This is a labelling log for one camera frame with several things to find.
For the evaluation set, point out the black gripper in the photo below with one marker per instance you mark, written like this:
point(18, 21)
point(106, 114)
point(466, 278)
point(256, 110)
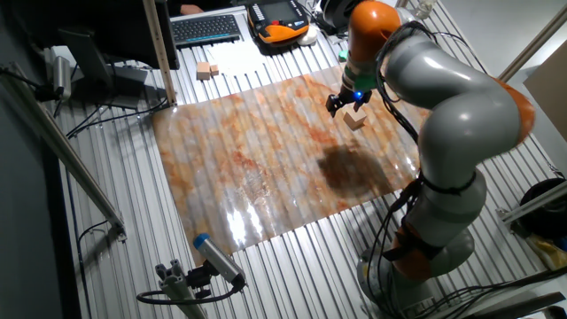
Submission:
point(352, 95)

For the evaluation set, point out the wooden block with hole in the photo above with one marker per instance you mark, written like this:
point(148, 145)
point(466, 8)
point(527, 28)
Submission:
point(354, 120)

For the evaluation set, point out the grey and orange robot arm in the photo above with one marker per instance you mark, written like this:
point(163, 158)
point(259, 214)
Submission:
point(465, 115)

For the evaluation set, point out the small plain wooden block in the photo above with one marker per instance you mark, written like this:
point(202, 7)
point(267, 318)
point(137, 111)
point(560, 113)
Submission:
point(214, 69)

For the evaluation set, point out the large plain wooden block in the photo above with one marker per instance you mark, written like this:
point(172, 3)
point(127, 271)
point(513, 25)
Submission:
point(203, 70)

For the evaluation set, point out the bare person hand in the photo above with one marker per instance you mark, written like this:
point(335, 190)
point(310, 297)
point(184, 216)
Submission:
point(190, 9)

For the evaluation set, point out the orange marble pattern mat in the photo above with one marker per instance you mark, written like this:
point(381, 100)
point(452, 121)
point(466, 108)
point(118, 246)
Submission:
point(266, 168)

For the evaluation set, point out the orange and black teach pendant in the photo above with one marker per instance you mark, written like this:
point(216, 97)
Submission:
point(277, 22)

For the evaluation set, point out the white paper towel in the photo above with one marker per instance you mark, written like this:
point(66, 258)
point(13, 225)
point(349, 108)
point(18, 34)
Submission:
point(241, 57)

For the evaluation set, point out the black computer keyboard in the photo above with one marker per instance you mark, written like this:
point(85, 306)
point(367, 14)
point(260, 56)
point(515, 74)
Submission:
point(204, 28)

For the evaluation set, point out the thin diagonal aluminium strut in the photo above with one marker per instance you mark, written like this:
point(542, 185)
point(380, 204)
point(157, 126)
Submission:
point(531, 44)

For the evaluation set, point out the brown cardboard sheet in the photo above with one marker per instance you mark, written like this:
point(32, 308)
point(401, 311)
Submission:
point(549, 88)

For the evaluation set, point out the black bag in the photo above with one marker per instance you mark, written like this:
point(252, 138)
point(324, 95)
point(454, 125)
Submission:
point(542, 199)

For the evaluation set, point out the dark monitor stand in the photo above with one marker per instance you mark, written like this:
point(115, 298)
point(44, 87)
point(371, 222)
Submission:
point(102, 77)

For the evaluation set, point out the yellow plastic bag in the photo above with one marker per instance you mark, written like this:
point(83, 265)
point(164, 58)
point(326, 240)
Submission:
point(549, 250)

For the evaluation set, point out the black computer monitor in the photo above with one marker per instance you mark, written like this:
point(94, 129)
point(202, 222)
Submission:
point(88, 22)

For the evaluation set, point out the long diagonal aluminium bar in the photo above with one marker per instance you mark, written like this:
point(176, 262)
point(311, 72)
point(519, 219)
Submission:
point(66, 150)

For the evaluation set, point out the upright aluminium frame post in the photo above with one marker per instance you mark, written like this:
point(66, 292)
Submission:
point(159, 49)

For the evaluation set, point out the silver camera with blue cap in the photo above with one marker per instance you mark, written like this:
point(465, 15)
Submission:
point(217, 259)

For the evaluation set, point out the aluminium profile with bracket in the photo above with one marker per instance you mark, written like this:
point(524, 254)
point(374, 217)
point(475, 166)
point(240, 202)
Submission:
point(531, 206)

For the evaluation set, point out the black camera bracket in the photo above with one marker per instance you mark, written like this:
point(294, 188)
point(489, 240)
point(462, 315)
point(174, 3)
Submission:
point(200, 279)

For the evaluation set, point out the short aluminium profile mount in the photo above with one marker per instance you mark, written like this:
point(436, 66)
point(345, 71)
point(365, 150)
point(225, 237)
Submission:
point(177, 288)

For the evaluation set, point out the silver cylindrical camera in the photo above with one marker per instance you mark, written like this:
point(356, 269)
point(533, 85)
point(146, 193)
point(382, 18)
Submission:
point(62, 75)

